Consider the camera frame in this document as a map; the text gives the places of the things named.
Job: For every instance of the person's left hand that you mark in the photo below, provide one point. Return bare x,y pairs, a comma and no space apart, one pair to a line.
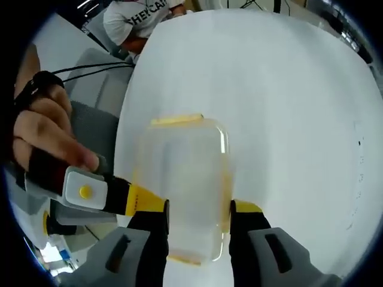
45,128

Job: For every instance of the black tripod stand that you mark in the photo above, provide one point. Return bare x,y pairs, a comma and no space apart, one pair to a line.
257,5

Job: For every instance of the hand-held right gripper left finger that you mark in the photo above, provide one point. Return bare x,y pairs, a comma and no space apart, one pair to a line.
128,254

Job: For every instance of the grey chair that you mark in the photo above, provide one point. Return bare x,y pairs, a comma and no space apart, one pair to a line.
95,119

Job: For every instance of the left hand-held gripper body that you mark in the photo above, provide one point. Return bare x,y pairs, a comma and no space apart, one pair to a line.
45,185

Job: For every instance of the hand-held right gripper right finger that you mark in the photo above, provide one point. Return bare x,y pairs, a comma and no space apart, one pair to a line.
269,254

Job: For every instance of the clear box with yellow buckle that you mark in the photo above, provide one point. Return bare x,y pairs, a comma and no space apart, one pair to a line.
185,185

